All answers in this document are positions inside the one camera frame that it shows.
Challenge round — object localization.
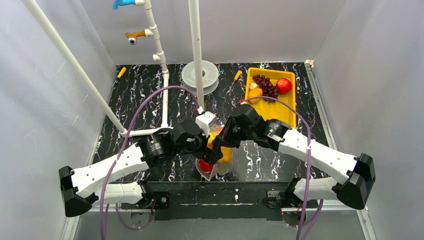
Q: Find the yellow plastic bin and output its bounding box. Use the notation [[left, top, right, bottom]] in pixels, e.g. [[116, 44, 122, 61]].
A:
[[244, 67, 297, 129]]

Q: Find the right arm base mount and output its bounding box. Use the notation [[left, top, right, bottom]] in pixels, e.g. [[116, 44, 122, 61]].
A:
[[263, 177, 305, 220]]

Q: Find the yellow toy mango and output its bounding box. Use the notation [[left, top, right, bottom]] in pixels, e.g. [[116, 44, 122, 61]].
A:
[[207, 131, 219, 150]]

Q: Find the diagonal white pipe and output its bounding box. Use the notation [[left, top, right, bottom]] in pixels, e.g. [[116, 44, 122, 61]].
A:
[[22, 0, 129, 137]]

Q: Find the red toy apple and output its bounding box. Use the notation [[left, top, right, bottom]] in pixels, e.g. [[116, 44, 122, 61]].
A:
[[275, 77, 293, 95]]

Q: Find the red bell pepper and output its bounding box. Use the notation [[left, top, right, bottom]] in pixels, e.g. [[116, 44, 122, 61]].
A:
[[198, 159, 214, 173]]

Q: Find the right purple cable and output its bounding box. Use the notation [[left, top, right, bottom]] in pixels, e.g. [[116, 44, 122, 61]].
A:
[[240, 96, 325, 240]]

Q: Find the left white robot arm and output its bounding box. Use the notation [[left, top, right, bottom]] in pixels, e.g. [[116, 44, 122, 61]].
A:
[[58, 119, 218, 218]]

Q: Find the blue tap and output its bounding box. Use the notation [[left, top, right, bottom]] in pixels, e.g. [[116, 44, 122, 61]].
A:
[[112, 0, 136, 10]]

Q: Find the yellow handled screwdriver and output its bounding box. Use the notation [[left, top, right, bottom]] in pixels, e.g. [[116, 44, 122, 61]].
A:
[[114, 66, 127, 82], [227, 70, 242, 93]]

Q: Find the orange toy fruit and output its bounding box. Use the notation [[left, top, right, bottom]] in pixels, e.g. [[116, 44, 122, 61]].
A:
[[247, 87, 263, 104]]

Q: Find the white filament spool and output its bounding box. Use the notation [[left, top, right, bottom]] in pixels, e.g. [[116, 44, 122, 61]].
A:
[[181, 60, 219, 95]]

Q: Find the yellow handled screwdriver centre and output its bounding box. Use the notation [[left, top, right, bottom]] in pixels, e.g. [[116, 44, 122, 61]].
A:
[[227, 70, 242, 93]]

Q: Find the aluminium rail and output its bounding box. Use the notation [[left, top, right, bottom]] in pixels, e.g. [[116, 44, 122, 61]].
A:
[[61, 202, 379, 240]]

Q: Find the white garlic bulb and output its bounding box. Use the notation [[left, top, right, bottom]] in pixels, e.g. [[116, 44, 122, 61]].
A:
[[248, 82, 259, 91]]

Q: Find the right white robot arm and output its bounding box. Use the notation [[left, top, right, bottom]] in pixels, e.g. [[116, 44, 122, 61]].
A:
[[205, 104, 376, 210]]

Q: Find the yellow handled screwdriver left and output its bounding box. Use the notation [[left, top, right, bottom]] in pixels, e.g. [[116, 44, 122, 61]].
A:
[[114, 66, 127, 82]]

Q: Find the clear zip top bag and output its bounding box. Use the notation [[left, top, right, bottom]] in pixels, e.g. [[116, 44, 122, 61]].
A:
[[195, 123, 233, 181]]

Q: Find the white pvc pipe frame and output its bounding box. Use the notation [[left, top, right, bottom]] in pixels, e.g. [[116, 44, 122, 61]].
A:
[[121, 0, 205, 137]]

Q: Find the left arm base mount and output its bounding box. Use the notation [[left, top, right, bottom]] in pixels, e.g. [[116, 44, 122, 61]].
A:
[[134, 191, 171, 210]]

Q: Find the yellow bell pepper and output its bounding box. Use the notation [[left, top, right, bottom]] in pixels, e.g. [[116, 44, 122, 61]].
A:
[[218, 146, 233, 164]]

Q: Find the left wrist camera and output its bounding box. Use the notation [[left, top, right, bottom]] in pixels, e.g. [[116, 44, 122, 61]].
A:
[[195, 106, 218, 136]]

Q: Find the dark grape bunch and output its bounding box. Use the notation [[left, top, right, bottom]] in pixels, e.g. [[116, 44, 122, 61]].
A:
[[252, 74, 279, 99]]

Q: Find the orange tap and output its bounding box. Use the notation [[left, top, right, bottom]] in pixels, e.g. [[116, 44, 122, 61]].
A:
[[125, 30, 146, 46]]

